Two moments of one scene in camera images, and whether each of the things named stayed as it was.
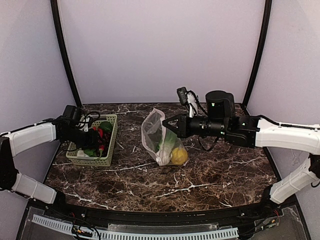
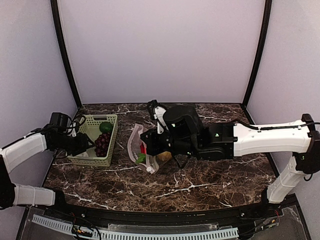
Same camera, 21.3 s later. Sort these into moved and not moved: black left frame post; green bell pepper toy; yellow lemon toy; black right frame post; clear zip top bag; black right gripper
Moved: black right gripper; clear zip top bag; yellow lemon toy
Not moved: green bell pepper toy; black left frame post; black right frame post
